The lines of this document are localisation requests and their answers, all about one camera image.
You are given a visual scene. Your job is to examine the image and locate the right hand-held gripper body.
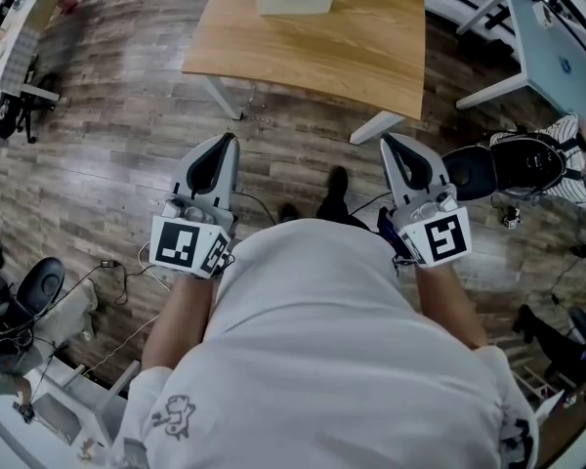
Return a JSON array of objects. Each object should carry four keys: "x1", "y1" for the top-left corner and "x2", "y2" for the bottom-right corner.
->
[{"x1": 389, "y1": 185, "x2": 473, "y2": 268}]

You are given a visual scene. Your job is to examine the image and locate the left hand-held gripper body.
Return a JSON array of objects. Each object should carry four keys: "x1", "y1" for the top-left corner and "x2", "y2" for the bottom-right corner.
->
[{"x1": 148, "y1": 183, "x2": 236, "y2": 280}]

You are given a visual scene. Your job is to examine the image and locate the person's left forearm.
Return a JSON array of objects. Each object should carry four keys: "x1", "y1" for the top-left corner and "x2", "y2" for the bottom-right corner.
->
[{"x1": 140, "y1": 270, "x2": 217, "y2": 376}]

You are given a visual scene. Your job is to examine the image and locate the person's right forearm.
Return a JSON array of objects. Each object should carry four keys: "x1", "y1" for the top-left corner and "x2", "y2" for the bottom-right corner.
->
[{"x1": 413, "y1": 260, "x2": 490, "y2": 352}]

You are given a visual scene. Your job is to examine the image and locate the white desk with checked edge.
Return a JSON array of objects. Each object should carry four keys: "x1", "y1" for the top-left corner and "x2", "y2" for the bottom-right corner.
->
[{"x1": 0, "y1": 0, "x2": 75, "y2": 103}]

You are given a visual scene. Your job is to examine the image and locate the black office chair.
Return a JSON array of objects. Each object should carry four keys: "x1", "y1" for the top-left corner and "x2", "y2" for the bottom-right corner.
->
[{"x1": 440, "y1": 131, "x2": 568, "y2": 203}]

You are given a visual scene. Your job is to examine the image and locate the person's black shoe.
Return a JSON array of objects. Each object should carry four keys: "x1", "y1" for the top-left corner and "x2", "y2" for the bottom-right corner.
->
[
  {"x1": 276, "y1": 202, "x2": 301, "y2": 225},
  {"x1": 315, "y1": 164, "x2": 352, "y2": 220}
]

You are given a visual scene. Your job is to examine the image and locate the wooden table with white legs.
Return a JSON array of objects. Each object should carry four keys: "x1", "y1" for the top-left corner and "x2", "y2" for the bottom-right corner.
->
[{"x1": 181, "y1": 0, "x2": 427, "y2": 146}]

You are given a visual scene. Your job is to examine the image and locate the black round-seat chair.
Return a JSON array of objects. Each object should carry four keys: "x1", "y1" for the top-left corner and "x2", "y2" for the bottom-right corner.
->
[{"x1": 0, "y1": 255, "x2": 66, "y2": 351}]

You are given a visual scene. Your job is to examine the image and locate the pale blue desk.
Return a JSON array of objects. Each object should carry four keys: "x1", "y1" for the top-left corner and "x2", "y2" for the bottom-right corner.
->
[{"x1": 454, "y1": 0, "x2": 586, "y2": 147}]

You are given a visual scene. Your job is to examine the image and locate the person's white t-shirt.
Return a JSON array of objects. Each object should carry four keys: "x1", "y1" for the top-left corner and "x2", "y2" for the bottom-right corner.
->
[{"x1": 110, "y1": 217, "x2": 540, "y2": 469}]

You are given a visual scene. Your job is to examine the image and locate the black swivel chair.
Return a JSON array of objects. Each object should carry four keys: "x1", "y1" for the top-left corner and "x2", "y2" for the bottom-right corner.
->
[{"x1": 0, "y1": 71, "x2": 61, "y2": 145}]

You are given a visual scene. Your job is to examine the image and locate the small white device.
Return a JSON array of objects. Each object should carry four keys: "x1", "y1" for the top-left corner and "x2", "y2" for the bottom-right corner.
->
[{"x1": 532, "y1": 3, "x2": 554, "y2": 30}]

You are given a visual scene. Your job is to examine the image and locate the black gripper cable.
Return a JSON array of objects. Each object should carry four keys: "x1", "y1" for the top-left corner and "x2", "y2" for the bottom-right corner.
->
[
  {"x1": 347, "y1": 191, "x2": 393, "y2": 216},
  {"x1": 232, "y1": 190, "x2": 280, "y2": 227}
]

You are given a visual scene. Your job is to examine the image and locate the white cable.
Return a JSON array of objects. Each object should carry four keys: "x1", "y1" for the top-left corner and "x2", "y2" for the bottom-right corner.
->
[{"x1": 137, "y1": 240, "x2": 173, "y2": 293}]

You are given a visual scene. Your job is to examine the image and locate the black cable with adapter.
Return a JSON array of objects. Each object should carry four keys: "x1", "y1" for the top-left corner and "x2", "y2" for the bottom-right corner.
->
[{"x1": 67, "y1": 258, "x2": 150, "y2": 306}]

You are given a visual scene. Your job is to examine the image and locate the white desk with cables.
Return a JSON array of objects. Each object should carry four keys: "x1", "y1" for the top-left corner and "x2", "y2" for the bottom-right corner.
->
[{"x1": 0, "y1": 358, "x2": 142, "y2": 469}]

